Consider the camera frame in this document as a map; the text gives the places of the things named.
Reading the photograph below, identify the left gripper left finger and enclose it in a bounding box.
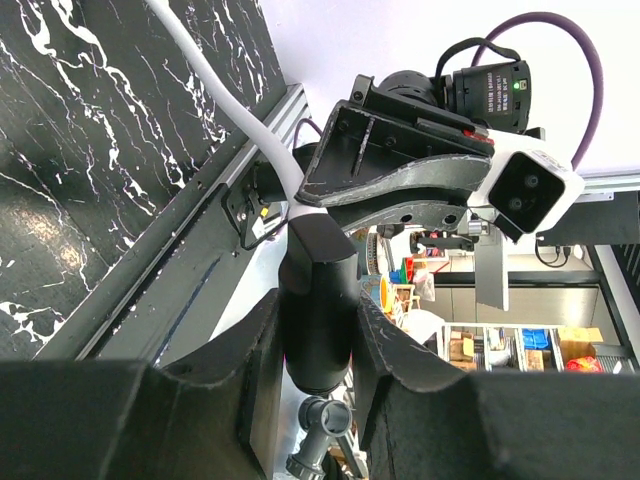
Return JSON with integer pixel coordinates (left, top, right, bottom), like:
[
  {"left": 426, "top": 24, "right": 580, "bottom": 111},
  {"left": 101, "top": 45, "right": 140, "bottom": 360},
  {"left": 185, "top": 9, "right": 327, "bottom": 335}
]
[{"left": 1, "top": 291, "right": 280, "bottom": 479}]

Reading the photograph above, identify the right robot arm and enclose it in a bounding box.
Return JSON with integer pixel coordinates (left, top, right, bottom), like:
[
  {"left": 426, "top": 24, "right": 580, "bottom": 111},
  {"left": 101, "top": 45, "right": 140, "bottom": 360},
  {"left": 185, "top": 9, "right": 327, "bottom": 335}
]
[{"left": 296, "top": 37, "right": 531, "bottom": 208}]

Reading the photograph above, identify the white hose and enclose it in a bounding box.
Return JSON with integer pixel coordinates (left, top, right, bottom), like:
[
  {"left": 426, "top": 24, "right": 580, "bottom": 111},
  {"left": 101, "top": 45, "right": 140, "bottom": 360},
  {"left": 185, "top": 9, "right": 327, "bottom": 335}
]
[{"left": 144, "top": 0, "right": 331, "bottom": 221}]

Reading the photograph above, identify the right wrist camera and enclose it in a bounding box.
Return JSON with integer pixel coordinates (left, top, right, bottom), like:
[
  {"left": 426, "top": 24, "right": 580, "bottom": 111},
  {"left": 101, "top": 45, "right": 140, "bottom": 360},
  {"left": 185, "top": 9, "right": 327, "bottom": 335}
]
[{"left": 468, "top": 149, "right": 585, "bottom": 243}]

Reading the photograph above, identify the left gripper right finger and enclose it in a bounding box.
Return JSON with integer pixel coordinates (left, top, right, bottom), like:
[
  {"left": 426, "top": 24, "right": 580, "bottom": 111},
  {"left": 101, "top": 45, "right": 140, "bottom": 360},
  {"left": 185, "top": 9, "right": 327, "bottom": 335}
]
[{"left": 352, "top": 295, "right": 639, "bottom": 479}]

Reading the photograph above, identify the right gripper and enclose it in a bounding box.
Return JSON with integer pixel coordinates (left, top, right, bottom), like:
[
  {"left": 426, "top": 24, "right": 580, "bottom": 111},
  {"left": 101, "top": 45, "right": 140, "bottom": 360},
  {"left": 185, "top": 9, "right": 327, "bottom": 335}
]
[{"left": 296, "top": 73, "right": 494, "bottom": 232}]

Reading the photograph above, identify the marble pattern mat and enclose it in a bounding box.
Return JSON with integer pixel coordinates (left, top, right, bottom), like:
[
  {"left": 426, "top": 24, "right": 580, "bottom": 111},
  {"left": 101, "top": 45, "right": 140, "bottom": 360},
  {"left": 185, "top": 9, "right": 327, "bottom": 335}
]
[{"left": 0, "top": 0, "right": 287, "bottom": 361}]

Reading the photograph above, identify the black hose connector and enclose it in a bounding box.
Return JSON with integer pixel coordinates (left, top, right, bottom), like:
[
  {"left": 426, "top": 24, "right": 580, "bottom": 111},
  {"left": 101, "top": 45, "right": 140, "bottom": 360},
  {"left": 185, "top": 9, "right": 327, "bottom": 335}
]
[{"left": 278, "top": 213, "right": 360, "bottom": 395}]

